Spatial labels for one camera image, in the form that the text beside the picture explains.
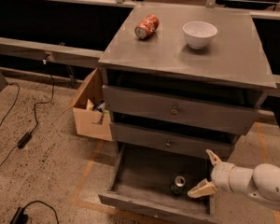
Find grey open bottom drawer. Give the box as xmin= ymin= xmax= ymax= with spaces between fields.
xmin=99 ymin=144 xmax=219 ymax=224

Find grey middle drawer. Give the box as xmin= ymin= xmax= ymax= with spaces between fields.
xmin=110 ymin=123 xmax=234 ymax=159

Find grey metal rail frame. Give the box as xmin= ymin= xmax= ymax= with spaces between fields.
xmin=0 ymin=3 xmax=280 ymax=92

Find items inside cardboard box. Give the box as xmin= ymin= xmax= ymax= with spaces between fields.
xmin=86 ymin=99 xmax=109 ymax=125

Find white ceramic bowl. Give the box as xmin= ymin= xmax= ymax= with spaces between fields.
xmin=183 ymin=21 xmax=217 ymax=49

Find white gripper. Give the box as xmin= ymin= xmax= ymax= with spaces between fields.
xmin=188 ymin=149 xmax=255 ymax=199

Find black power adapter with cable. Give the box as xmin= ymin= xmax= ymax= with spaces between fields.
xmin=0 ymin=75 xmax=55 ymax=168

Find grey top drawer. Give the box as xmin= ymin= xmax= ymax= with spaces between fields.
xmin=103 ymin=85 xmax=259 ymax=134

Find cardboard box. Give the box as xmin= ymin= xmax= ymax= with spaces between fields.
xmin=64 ymin=68 xmax=112 ymax=141

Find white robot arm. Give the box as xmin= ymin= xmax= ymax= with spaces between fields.
xmin=188 ymin=149 xmax=280 ymax=211

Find red crushed soda can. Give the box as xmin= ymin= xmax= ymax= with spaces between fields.
xmin=134 ymin=14 xmax=160 ymax=39

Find black plug with cable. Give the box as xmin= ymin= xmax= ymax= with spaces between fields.
xmin=9 ymin=200 xmax=60 ymax=224

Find grey drawer cabinet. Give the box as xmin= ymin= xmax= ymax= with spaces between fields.
xmin=99 ymin=4 xmax=276 ymax=158

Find green soda can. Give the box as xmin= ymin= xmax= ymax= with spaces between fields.
xmin=171 ymin=175 xmax=187 ymax=195

